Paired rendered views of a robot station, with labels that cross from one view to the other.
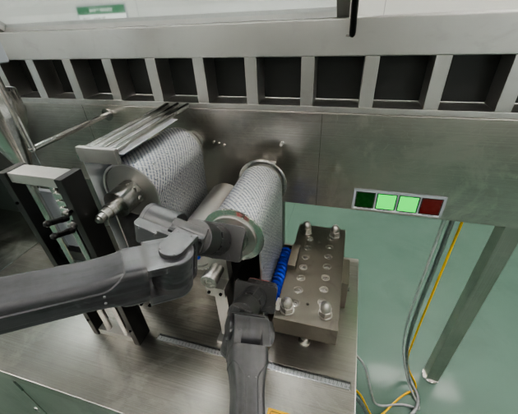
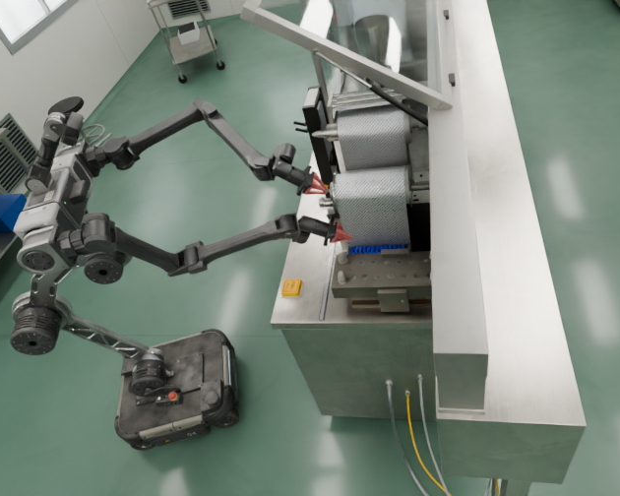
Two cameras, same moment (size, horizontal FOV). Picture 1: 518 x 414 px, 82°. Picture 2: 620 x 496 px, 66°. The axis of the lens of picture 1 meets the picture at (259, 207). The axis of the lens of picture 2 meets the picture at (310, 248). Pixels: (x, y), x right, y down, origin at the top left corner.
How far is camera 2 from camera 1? 151 cm
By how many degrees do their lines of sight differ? 70
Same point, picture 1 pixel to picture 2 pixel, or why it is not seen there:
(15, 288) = (234, 139)
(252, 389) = (258, 231)
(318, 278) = (375, 273)
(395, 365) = not seen: outside the picture
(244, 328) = (281, 219)
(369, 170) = not seen: hidden behind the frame
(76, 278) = (241, 148)
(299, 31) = not seen: hidden behind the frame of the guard
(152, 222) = (279, 150)
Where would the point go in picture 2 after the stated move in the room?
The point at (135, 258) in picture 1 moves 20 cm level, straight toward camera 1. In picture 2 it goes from (251, 155) to (204, 186)
